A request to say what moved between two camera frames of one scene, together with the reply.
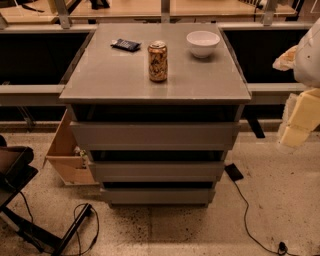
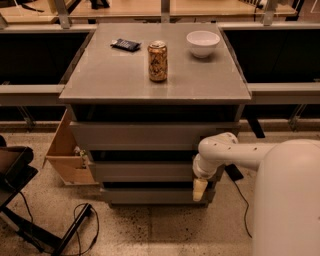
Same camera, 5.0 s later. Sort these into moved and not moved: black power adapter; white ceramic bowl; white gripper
Moved: white gripper
Not moved: white ceramic bowl; black power adapter
